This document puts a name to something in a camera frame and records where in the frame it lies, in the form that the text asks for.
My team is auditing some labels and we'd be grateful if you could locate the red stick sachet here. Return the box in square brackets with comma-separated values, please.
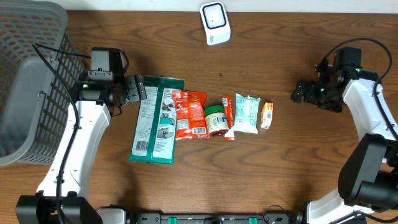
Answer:
[222, 96, 235, 141]

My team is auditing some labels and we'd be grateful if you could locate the grey plastic shopping basket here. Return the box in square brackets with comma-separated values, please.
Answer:
[1, 1, 84, 166]

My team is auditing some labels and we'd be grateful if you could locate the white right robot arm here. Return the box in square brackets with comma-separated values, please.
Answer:
[292, 67, 397, 223]

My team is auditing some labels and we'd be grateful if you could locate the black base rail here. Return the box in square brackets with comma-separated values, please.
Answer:
[129, 205, 305, 224]

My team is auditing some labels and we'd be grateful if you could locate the white barcode scanner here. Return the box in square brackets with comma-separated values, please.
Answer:
[200, 1, 231, 45]

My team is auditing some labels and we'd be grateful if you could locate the green lid jar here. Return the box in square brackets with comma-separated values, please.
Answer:
[204, 105, 229, 136]

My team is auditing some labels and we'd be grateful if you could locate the small orange carton box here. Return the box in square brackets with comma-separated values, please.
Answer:
[261, 102, 274, 129]

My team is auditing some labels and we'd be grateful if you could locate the mint green wipes pack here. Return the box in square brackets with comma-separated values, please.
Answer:
[232, 93, 261, 134]

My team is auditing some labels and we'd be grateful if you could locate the red snack bag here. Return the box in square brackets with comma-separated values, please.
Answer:
[172, 90, 210, 141]

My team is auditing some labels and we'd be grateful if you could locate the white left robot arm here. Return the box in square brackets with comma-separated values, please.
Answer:
[16, 82, 128, 223]

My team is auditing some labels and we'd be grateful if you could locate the green white package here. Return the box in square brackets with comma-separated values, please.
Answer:
[129, 76, 185, 165]

